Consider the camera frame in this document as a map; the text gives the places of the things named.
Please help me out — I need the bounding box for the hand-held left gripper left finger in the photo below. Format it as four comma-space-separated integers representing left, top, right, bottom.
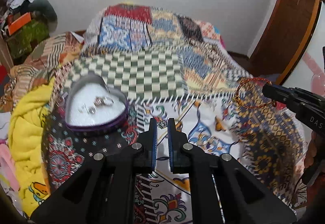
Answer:
30, 118, 159, 224

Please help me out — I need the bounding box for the heart-shaped purple tin box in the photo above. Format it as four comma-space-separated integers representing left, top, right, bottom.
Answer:
65, 74, 129, 139

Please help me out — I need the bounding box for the yellow fleece blanket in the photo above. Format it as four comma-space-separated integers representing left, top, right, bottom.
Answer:
9, 78, 56, 217

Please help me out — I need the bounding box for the orange box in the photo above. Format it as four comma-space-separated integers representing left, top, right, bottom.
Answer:
6, 12, 32, 36

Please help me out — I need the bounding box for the red bead bangle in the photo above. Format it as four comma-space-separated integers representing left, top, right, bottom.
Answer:
236, 77, 277, 108

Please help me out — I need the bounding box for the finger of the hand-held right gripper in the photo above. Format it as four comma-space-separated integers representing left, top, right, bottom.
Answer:
262, 83, 301, 111

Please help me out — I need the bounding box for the person's right hand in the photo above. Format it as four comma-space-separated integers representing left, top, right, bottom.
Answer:
304, 134, 325, 176

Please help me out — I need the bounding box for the green white checkered cloth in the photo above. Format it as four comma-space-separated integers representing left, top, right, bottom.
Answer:
62, 50, 187, 100

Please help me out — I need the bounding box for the wooden door frame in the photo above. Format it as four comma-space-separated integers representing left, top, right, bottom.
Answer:
247, 0, 323, 86

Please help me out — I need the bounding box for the colourful patchwork blanket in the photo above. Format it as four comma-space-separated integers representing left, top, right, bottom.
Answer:
41, 4, 309, 224

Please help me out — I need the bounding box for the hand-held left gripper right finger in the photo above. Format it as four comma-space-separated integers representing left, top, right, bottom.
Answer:
168, 118, 297, 224

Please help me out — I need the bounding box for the orange striped patterned blanket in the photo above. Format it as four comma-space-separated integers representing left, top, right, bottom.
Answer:
0, 32, 85, 113

